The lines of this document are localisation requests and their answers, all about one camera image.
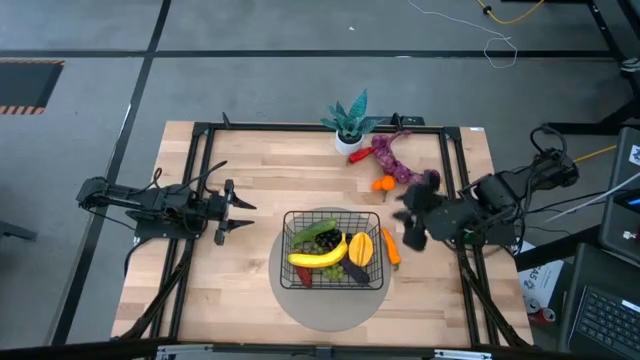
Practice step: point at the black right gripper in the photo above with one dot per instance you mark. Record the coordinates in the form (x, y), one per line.
(425, 210)

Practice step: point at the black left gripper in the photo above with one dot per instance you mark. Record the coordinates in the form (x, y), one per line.
(224, 210)

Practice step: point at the small orange round fruit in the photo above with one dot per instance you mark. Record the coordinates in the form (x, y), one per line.
(384, 183)

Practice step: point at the orange carrot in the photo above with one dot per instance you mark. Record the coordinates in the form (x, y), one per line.
(391, 247)

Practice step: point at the yellow orange mango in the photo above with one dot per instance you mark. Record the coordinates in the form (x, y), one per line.
(361, 249)

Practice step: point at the bright red chili pepper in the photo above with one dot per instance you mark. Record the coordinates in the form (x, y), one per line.
(360, 156)

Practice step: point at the green cucumber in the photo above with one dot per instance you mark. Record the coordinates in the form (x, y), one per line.
(315, 231)

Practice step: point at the dark purple long eggplant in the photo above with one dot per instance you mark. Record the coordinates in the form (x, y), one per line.
(356, 273)

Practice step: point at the yellow banana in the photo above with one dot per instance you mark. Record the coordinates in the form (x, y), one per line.
(315, 260)

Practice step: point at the dark red pepper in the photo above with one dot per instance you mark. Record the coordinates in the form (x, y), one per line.
(304, 276)

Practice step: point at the green grape bunch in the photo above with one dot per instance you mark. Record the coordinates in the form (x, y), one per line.
(334, 272)

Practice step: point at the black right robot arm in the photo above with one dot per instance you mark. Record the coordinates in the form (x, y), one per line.
(495, 192)

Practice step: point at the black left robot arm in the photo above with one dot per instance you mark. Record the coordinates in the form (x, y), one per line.
(150, 197)

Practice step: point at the potted green succulent plant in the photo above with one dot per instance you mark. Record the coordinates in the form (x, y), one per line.
(350, 122)

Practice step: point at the round grey mat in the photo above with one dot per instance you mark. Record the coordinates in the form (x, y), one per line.
(330, 310)

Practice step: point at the white printed paper sign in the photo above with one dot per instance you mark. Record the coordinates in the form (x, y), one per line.
(537, 282)

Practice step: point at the black desk edge bar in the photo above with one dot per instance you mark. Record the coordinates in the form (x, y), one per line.
(555, 244)

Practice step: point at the red soda can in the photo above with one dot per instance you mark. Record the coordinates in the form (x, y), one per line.
(532, 305)
(548, 315)

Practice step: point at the dark open laptop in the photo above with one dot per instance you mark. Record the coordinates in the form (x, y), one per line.
(622, 210)

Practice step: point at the grey stand foot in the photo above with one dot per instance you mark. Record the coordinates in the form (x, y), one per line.
(17, 231)

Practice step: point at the black laptop keyboard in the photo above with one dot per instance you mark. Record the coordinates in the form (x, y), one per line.
(605, 320)

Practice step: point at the black hazard-striped floor mat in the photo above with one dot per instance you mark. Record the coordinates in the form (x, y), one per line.
(25, 85)

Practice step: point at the black aluminium table frame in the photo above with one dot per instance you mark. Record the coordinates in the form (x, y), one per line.
(275, 127)

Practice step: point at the black desk leg frame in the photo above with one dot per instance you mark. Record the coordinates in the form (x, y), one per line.
(607, 120)

